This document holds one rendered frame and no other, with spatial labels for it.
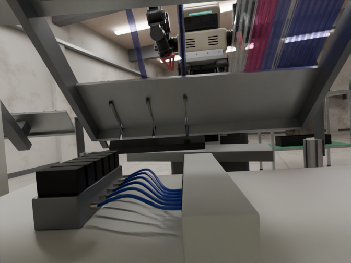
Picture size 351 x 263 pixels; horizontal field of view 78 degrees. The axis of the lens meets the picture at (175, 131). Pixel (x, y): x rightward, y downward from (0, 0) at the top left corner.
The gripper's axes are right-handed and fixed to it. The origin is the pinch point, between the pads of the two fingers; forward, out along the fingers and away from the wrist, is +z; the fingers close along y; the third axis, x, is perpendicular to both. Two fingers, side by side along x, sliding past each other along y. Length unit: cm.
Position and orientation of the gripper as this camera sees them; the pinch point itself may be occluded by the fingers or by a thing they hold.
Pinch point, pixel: (170, 68)
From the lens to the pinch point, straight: 115.3
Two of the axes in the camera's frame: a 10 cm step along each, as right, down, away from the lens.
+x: 9.3, -3.6, 0.1
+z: 3.2, 8.5, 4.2
